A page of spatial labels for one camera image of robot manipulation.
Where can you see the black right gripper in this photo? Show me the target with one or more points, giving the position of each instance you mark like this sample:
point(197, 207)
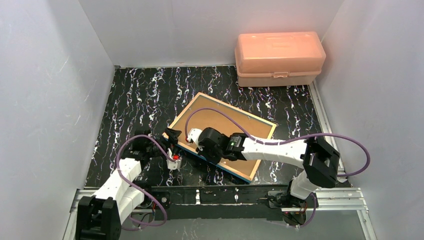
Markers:
point(215, 145)

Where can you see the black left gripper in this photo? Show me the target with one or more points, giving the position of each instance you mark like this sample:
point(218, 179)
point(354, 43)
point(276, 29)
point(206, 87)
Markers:
point(164, 149)

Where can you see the brown cardboard backing board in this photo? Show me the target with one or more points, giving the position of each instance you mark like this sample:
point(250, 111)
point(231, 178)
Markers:
point(257, 126)

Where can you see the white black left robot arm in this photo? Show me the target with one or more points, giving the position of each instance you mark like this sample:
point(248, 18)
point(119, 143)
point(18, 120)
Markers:
point(101, 215)

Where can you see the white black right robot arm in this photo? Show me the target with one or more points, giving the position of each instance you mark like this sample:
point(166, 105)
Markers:
point(314, 155)

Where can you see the orange translucent plastic box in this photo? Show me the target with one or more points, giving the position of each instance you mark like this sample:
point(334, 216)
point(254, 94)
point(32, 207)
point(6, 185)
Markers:
point(278, 59)

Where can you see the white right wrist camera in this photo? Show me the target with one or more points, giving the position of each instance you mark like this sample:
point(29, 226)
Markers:
point(193, 136)

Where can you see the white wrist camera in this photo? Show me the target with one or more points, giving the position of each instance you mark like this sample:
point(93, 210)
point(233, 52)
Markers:
point(173, 160)
point(193, 136)

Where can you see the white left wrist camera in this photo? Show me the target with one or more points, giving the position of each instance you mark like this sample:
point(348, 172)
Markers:
point(173, 160)

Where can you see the aluminium rail base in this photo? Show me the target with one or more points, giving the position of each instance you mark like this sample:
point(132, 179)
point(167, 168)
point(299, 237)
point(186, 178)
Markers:
point(248, 202)

